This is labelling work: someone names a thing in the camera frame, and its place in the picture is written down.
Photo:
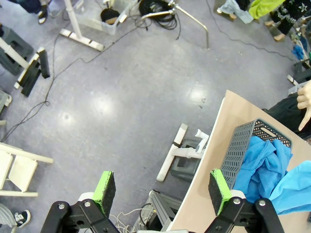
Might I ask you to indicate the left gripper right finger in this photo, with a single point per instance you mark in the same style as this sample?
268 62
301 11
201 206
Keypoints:
219 191

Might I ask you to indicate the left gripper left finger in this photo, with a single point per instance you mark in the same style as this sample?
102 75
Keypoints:
107 191

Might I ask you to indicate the medium blue cloth garment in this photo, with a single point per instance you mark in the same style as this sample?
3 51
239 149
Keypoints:
262 165

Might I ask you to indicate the person's right hand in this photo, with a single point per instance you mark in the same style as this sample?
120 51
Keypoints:
305 99

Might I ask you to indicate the grey plastic lattice basket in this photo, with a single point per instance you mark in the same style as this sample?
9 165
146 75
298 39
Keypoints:
238 150

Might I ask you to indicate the white work table leg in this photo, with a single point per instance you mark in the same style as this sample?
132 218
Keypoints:
175 150

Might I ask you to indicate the black sneaker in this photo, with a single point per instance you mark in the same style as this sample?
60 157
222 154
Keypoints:
23 217

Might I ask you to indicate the white folding chair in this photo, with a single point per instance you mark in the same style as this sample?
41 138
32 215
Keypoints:
22 170

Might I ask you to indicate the person in black t-shirt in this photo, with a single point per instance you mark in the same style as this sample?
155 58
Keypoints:
284 114

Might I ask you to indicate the white table foot black weights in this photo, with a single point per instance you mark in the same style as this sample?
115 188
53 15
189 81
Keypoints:
31 75

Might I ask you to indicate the saturated blue cloth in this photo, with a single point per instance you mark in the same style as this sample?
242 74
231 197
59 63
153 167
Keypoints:
297 52

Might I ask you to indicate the grey step stool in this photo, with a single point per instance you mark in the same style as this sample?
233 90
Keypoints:
14 51

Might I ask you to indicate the white table with white leg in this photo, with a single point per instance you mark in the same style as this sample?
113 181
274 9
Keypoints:
73 21

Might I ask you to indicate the clear bin with black item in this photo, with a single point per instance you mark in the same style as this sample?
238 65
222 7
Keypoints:
107 18

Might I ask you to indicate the metal light stand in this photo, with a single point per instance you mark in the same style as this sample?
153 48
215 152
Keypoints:
189 17

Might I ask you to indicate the pale blue jeans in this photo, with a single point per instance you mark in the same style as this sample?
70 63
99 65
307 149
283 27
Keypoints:
233 8

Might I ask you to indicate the black sandal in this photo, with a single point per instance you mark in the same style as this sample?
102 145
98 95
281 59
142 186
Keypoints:
42 17

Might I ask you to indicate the black star print trousers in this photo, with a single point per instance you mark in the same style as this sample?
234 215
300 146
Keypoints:
288 17

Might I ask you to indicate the green trousers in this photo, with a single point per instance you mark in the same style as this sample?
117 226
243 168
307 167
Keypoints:
264 7

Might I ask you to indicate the aluminium profile frame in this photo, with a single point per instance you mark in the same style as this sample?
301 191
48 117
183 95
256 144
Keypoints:
160 206

